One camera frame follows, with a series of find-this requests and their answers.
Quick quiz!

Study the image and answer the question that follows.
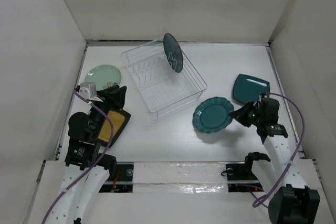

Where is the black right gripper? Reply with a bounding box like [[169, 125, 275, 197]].
[[228, 100, 263, 127]]

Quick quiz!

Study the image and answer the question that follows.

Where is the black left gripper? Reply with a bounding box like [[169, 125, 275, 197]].
[[90, 84, 126, 138]]

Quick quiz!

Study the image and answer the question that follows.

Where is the teal square plate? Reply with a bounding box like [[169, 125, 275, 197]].
[[232, 74, 270, 104]]

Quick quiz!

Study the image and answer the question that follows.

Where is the teal scalloped round plate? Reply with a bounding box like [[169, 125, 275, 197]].
[[192, 97, 234, 133]]

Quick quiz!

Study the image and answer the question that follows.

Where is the blue round floral plate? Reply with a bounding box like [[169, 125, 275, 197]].
[[163, 33, 184, 73]]

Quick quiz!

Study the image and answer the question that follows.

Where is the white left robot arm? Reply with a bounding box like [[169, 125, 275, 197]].
[[42, 82, 131, 223]]

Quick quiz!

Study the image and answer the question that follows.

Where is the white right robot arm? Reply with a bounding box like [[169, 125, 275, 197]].
[[229, 93, 320, 223]]

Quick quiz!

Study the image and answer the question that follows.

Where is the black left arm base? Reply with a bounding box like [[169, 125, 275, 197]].
[[99, 163, 134, 193]]

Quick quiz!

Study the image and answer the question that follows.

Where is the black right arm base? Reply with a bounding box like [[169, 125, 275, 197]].
[[221, 162, 263, 193]]

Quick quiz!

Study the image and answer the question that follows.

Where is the yellow square black-rimmed plate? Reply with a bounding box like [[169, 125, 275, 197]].
[[98, 110, 131, 147]]

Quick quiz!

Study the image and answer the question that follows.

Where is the light green glass plate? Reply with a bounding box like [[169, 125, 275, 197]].
[[85, 65, 122, 91]]

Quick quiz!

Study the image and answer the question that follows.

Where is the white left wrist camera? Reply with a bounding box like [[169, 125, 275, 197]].
[[78, 82, 97, 100]]

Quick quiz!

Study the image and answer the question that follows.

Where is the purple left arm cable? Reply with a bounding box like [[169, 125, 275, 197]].
[[41, 89, 115, 224]]

